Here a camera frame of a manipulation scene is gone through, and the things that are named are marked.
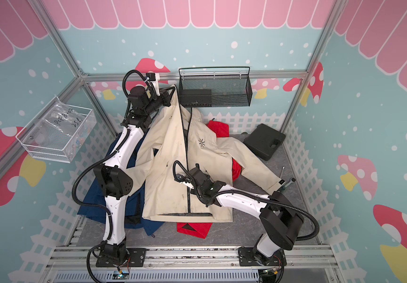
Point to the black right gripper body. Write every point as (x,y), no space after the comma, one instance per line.
(199,195)

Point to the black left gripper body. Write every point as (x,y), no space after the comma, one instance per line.
(156,101)

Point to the beige jacket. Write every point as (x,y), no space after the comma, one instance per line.
(179,134)

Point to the blue jacket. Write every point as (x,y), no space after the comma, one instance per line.
(128,215)

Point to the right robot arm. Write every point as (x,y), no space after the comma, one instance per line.
(284,224)

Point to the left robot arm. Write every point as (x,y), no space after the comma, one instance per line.
(144,98)

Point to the black plastic tool case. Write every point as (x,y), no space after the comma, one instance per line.
(264,141)

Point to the clear plastic bag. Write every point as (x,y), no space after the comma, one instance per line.
(62,127)

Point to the black wire mesh basket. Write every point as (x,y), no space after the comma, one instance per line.
(219,91)

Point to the green handled ratchet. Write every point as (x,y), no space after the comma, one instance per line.
(286,185)

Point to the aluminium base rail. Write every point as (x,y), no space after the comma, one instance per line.
(221,264)

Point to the horizontal aluminium frame bar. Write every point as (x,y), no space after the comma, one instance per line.
(262,74)

